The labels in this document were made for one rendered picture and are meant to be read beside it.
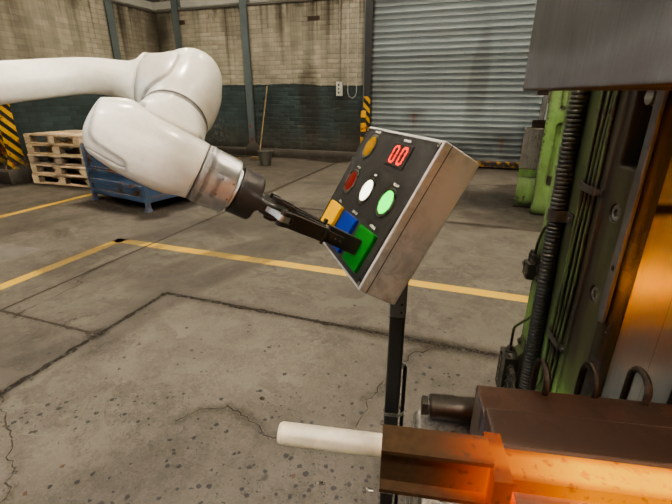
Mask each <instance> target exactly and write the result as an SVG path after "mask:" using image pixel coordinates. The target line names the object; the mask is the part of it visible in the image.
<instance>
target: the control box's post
mask: <svg viewBox="0 0 672 504"><path fill-rule="evenodd" d="M407 296H408V284H407V285H406V287H405V289H404V290H403V292H402V293H401V295H400V297H399V298H398V300H397V302H396V303H395V304H394V305H392V304H390V310H389V316H390V320H389V338H388V356H387V374H386V392H385V412H386V413H394V414H399V400H400V386H401V372H402V358H403V344H404V330H405V318H406V310H407ZM384 424H387V425H395V426H398V417H389V416H384ZM392 499H393V495H390V494H383V493H380V501H379V504H392Z"/></svg>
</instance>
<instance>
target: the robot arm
mask: <svg viewBox="0 0 672 504"><path fill-rule="evenodd" d="M82 94H97V95H106V96H111V97H101V98H99V99H98V100H97V101H96V103H95V104H94V106H93V107H92V109H91V110H90V112H89V114H88V116H87V118H86V120H85V122H84V125H83V130H82V138H83V143H84V146H85V149H86V151H87V152H88V153H89V154H91V155H92V156H93V157H94V158H96V159H97V160H98V161H100V162H101V163H103V164H104V165H106V166H107V167H109V168H110V169H112V170H114V171H116V172H117V173H119V174H121V175H123V176H124V177H126V178H128V179H130V180H132V181H134V182H136V183H139V184H141V185H143V186H146V187H148V188H150V189H153V190H156V191H159V192H162V193H165V194H172V195H177V196H180V197H183V198H187V199H188V200H189V201H191V202H195V203H197V204H200V205H202V206H204V207H206V208H210V209H212V210H214V211H216V212H217V213H219V212H221V211H222V210H223V209H224V208H225V207H226V208H225V211H227V212H229V213H231V214H233V215H236V216H238V217H240V218H242V219H248V218H250V217H251V216H252V214H253V212H254V211H259V212H260V213H262V214H263V218H265V219H267V220H269V221H275V224H276V225H277V226H279V227H284V228H287V229H290V230H293V231H295V232H298V233H300V234H303V235H305V236H308V237H310V238H313V239H315V240H318V242H319V243H320V244H322V243H323V242H326V243H328V244H331V245H333V246H335V247H337V248H339V249H341V250H344V251H346V252H348V253H350V254H352V255H355V253H356V251H357V250H358V248H359V246H360V244H361V243H362V241H361V240H360V239H359V238H358V237H356V236H354V235H351V234H349V233H347V232H345V231H343V230H341V229H339V228H337V227H335V226H333V225H331V224H329V223H327V222H328V221H329V220H328V219H326V218H324V220H323V221H321V219H320V218H319V217H316V216H314V215H312V214H310V213H308V212H306V211H305V210H303V209H301V208H299V207H297V206H295V205H293V204H292V203H290V202H288V201H286V200H284V199H282V198H280V196H279V195H277V194H275V193H273V192H271V194H270V195H269V194H267V193H265V192H264V190H265V186H266V179H265V178H264V177H263V176H261V175H259V174H257V173H255V172H253V171H251V170H249V169H247V168H244V169H243V170H242V168H243V162H242V161H241V160H239V159H237V158H236V157H234V156H232V155H230V154H228V153H226V152H224V151H222V150H220V149H218V148H217V147H215V146H212V145H210V144H209V143H207V142H205V136H206V134H207V132H208V131H209V130H210V129H211V127H212V125H213V123H214V122H215V119H216V117H217V115H218V112H219V109H220V105H221V101H222V75H221V72H220V69H219V67H218V65H217V64H216V62H215V61H214V60H213V59H212V58H211V57H210V56H209V55H208V54H207V53H205V52H203V51H201V50H199V49H195V48H180V49H176V50H174V51H167V52H162V53H146V52H143V53H142V54H140V56H139V57H137V58H136V59H134V60H129V61H125V60H115V59H106V58H93V57H64V58H42V59H23V60H3V61H0V105H3V104H11V103H18V102H25V101H33V100H40V99H48V98H55V97H63V96H71V95H82Z"/></svg>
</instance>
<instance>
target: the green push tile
mask: <svg viewBox="0 0 672 504"><path fill-rule="evenodd" d="M354 236H356V237H358V238H359V239H360V240H361V241H362V243H361V244H360V246H359V248H358V250H357V251H356V253H355V255H352V254H350V253H348V252H346V251H345V252H344V254H343V256H342V258H343V260H344V261H345V262H346V263H347V265H348V266H349V267H350V268H351V270H352V271H353V272H354V273H356V274H357V273H358V272H359V270H360V268H361V266H362V265H363V263H364V261H365V259H366V258H367V256H368V254H369V253H370V251H371V249H372V247H373V246H374V244H375V242H376V240H377V239H378V236H376V235H375V234H374V233H373V232H372V231H371V230H369V229H368V228H367V227H366V226H364V225H362V224H360V226H359V228H358V229H357V231H356V233H355V235H354Z"/></svg>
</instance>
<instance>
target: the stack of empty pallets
mask: <svg viewBox="0 0 672 504"><path fill-rule="evenodd" d="M23 136H24V140H25V143H27V144H26V147H27V151H28V154H27V156H28V159H29V163H30V165H31V169H32V178H33V181H34V183H39V184H53V185H65V186H77V187H90V185H89V181H88V176H87V172H86V168H85V164H84V160H83V156H82V152H81V148H80V143H83V138H82V130H64V131H49V132H37V133H24V134H23ZM36 136H45V138H46V141H48V142H37V139H36ZM60 137H68V139H65V140H61V139H60ZM38 146H47V148H48V151H47V152H40V149H39V147H38ZM67 147H69V148H72V149H65V148H67ZM39 156H48V159H49V160H52V161H44V162H40V157H39ZM68 157H69V158H70V159H69V158H68ZM43 166H47V167H52V169H53V170H50V171H44V169H43ZM45 176H50V177H52V179H57V180H58V182H49V181H46V180H45ZM72 181H84V182H86V183H87V184H75V183H72Z"/></svg>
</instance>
